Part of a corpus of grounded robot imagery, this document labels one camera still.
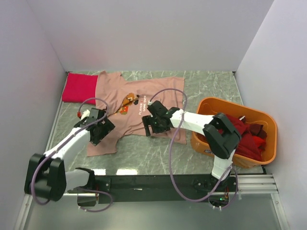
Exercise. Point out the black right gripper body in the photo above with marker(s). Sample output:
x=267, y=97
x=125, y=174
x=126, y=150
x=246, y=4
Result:
x=157, y=127

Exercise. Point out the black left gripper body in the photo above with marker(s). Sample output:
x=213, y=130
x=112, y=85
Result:
x=105, y=128

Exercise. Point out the pink t shirt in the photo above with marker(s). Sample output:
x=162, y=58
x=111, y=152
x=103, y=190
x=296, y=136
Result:
x=127, y=102

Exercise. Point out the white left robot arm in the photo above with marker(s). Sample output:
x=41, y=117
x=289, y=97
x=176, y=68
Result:
x=46, y=175

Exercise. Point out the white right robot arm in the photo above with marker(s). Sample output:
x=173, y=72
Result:
x=221, y=135

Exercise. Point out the folded magenta t shirt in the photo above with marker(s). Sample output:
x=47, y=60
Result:
x=79, y=87

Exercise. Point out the orange plastic bin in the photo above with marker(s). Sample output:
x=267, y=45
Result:
x=212, y=106

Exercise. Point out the black base beam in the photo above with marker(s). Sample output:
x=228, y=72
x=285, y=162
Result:
x=146, y=188

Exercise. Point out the dark red t shirt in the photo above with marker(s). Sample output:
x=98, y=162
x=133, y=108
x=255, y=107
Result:
x=247, y=147

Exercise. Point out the bright red t shirt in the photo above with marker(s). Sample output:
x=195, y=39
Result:
x=260, y=143

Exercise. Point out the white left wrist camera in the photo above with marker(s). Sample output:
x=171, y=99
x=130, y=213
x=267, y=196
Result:
x=84, y=114

